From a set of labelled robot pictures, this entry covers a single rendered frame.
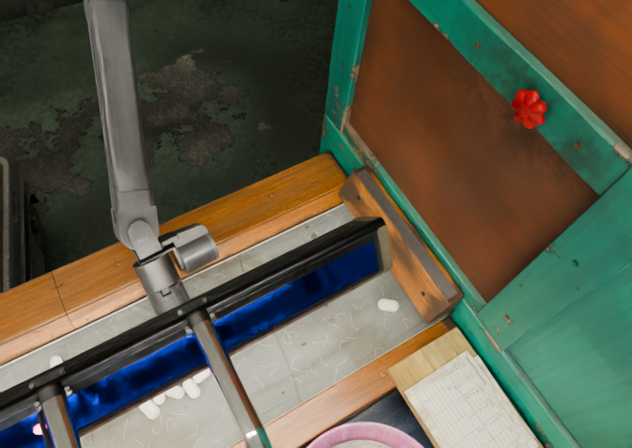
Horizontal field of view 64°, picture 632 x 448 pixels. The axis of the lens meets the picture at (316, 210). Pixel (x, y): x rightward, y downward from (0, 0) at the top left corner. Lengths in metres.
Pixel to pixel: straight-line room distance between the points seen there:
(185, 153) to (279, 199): 1.08
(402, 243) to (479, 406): 0.29
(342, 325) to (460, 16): 0.56
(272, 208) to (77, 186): 1.19
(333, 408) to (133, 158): 0.50
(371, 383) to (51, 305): 0.56
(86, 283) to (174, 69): 1.52
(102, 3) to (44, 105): 1.57
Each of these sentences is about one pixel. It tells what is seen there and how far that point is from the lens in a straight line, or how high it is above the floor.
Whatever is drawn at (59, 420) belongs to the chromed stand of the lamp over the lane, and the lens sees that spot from 0.55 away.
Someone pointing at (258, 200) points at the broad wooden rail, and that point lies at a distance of 1.01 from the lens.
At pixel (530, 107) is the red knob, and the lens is 0.57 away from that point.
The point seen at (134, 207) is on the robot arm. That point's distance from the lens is 0.79.
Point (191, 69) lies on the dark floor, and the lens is 2.35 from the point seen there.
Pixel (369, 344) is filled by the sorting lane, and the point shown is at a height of 0.74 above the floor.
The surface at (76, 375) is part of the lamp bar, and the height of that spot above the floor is 1.11.
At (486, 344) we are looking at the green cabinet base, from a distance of 0.91.
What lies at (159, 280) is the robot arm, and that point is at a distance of 0.82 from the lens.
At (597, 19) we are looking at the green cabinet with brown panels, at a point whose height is 1.34.
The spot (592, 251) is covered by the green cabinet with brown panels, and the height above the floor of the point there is 1.15.
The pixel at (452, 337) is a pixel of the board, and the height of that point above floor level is 0.78.
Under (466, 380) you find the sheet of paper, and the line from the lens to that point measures 0.92.
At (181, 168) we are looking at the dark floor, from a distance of 2.02.
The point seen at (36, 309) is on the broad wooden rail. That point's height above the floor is 0.76.
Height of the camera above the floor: 1.63
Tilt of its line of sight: 60 degrees down
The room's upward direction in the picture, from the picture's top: 8 degrees clockwise
